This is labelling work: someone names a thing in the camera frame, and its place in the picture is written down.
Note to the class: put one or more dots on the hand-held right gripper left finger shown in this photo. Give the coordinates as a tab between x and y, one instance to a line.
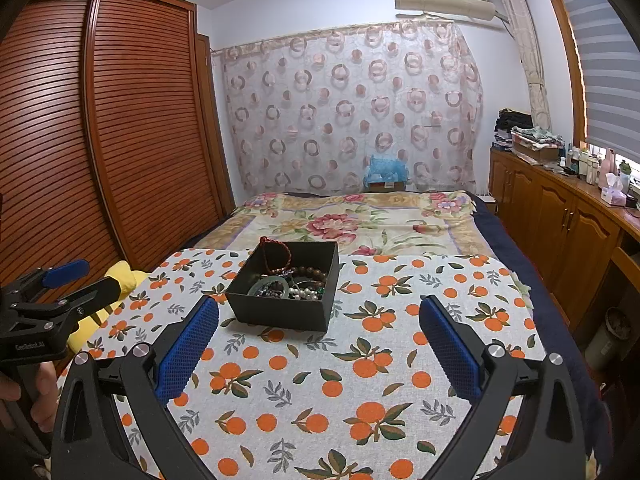
187	350

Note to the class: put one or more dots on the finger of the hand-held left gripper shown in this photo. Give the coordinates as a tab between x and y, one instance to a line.
65	272
100	292

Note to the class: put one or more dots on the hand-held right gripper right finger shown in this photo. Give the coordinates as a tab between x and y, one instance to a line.
450	350

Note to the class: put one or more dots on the black jewelry box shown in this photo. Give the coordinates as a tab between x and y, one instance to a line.
280	312

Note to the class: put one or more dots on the person's left hand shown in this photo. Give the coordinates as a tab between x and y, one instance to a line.
44	390

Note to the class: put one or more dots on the yellow plush toy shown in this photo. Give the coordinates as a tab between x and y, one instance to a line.
125	276

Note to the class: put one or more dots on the green jade bangle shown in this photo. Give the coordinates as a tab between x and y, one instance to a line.
255	287

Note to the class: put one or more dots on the navy bed sheet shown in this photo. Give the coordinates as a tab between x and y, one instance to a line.
525	270

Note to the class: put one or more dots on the orange fruit print cloth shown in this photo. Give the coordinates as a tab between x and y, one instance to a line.
320	360

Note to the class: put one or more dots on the grey trash bin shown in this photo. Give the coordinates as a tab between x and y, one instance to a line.
607	340

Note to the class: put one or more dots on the floral blanket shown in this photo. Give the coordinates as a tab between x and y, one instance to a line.
350	225

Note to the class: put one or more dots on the wooden slatted wardrobe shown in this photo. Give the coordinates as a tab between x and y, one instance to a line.
150	135

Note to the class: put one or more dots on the wooden cabinet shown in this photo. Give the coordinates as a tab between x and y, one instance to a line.
550	210

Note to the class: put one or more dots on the cardboard box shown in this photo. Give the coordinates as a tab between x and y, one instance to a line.
387	185

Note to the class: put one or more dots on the blue plastic bag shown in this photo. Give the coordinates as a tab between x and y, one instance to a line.
386	167

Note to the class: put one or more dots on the box with folded cloths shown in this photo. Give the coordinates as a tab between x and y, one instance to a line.
537	146

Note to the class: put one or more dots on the pink tissue pack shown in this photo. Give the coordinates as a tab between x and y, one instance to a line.
612	196

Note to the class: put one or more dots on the row of toiletry bottles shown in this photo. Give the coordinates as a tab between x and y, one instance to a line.
582	162

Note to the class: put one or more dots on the pink bottle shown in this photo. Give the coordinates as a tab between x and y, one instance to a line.
608	167

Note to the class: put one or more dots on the circle patterned curtain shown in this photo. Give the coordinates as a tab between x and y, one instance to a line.
350	110

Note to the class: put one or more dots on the beige drape curtain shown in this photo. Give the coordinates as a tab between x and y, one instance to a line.
530	60

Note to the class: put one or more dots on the striped window blind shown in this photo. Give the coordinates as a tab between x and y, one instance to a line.
600	60

